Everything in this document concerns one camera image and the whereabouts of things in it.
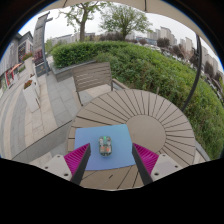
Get sparse bare-trunk tree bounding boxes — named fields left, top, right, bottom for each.
left=58, top=1, right=109, bottom=43

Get transparent teal computer mouse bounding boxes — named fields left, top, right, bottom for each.
left=97, top=135, right=113, bottom=157

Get dark curved umbrella pole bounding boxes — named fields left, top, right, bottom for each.
left=181, top=33, right=203, bottom=113

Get storefront building with red awning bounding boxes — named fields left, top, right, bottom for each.
left=0, top=30, right=34, bottom=98

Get beige patio umbrella canopy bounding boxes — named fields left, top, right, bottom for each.
left=43, top=0, right=201, bottom=34

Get blue square mouse pad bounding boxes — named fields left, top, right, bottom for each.
left=73, top=123, right=137, bottom=172

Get green trimmed hedge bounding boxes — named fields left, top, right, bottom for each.
left=50, top=40, right=224, bottom=160

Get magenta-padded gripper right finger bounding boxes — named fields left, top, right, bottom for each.
left=131, top=142, right=184, bottom=186

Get white planter box with flowers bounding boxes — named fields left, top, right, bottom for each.
left=21, top=52, right=36, bottom=76
left=22, top=79, right=42, bottom=113

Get brown slatted outdoor chair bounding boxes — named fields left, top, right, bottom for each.
left=71, top=61, right=129, bottom=107

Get grey stone curb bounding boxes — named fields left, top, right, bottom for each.
left=194, top=139, right=212, bottom=163

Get distant apartment buildings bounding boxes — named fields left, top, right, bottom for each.
left=146, top=25, right=224, bottom=81

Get round leafy green tree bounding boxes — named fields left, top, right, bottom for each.
left=99, top=3, right=154, bottom=42

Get tall grey sign pillar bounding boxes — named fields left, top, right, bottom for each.
left=32, top=12, right=54, bottom=77

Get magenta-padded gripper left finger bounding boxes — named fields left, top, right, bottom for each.
left=42, top=142, right=92, bottom=186

